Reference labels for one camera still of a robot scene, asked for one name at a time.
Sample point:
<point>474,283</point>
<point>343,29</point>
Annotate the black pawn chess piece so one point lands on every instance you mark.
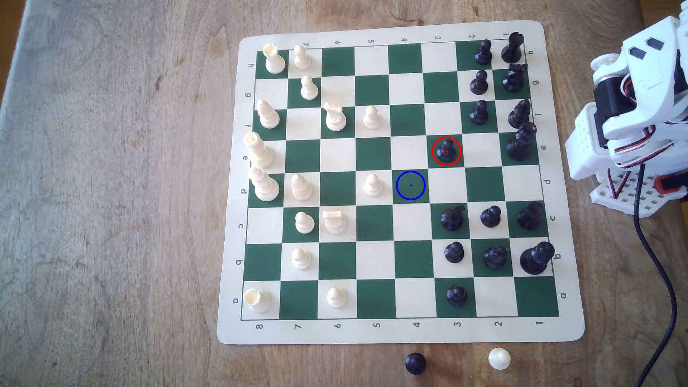
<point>479,83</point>
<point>446,152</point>
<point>495,258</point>
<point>454,252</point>
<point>484,52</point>
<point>491,216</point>
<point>479,113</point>
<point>415,364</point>
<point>457,296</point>

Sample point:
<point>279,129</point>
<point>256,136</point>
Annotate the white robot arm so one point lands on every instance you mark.
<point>661,32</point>

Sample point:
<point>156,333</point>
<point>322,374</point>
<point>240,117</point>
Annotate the white pawn chess piece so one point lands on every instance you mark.
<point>302,58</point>
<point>372,185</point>
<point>305,223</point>
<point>499,359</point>
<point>309,88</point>
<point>301,259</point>
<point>371,118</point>
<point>336,298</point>

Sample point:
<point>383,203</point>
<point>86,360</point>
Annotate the white knight chess piece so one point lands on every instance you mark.
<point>335,118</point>
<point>334,222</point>

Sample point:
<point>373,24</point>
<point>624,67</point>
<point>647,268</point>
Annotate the green and white chess mat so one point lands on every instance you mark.
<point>376,258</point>

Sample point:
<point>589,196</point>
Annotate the white king chess piece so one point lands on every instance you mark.
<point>264,185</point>

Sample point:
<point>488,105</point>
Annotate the white queen chess piece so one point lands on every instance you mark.
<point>259,153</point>

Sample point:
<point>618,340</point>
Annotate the white bishop chess piece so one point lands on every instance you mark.
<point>267,115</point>

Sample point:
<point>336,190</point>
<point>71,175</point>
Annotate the black knight chess piece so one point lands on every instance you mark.
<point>452,217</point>
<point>514,78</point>

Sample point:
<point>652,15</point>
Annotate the white rook chess piece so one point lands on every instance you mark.
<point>274,62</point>
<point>258,301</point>

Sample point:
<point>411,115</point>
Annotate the black king chess piece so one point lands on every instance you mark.
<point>520,144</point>

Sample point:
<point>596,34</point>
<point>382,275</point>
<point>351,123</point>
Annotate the black bishop chess piece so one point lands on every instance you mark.
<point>519,114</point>
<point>530,216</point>

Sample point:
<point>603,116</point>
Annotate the black queen chess piece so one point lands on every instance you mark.
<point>536,259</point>

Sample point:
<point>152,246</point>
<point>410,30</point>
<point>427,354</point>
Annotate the black rook chess piece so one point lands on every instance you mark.
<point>511,49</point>

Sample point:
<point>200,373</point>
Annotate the white pawn beside king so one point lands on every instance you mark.
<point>301,188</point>

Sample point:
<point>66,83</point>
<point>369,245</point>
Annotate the red table clamp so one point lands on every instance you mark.
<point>669,185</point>

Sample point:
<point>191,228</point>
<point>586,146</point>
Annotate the white perforated base plate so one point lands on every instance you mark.
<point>653,203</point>

